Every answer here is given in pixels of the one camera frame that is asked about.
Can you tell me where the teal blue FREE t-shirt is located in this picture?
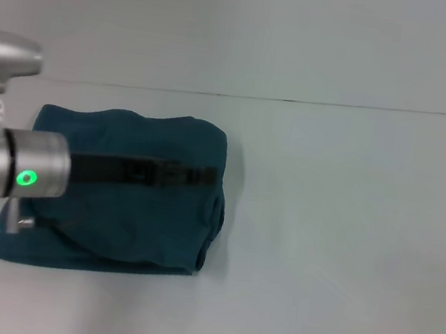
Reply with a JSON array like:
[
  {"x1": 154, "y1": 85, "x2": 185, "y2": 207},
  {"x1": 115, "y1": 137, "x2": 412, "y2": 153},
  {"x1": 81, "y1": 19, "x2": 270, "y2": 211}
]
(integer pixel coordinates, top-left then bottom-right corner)
[{"x1": 0, "y1": 89, "x2": 239, "y2": 290}]

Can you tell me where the silver cable plug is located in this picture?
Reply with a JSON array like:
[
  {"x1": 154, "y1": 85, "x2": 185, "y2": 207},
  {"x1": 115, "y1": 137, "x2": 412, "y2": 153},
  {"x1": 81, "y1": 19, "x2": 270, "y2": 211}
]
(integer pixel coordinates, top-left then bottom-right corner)
[{"x1": 3, "y1": 196, "x2": 39, "y2": 238}]

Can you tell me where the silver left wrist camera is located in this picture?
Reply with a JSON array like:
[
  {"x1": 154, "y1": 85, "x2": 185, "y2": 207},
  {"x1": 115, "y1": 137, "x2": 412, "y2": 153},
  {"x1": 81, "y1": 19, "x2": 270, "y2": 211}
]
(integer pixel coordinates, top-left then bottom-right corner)
[{"x1": 0, "y1": 30, "x2": 49, "y2": 134}]

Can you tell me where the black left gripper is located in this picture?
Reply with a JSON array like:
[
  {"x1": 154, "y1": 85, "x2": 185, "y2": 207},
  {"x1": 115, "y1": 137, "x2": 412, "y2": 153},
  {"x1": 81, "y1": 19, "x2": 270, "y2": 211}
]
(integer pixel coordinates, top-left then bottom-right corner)
[{"x1": 67, "y1": 146, "x2": 220, "y2": 203}]

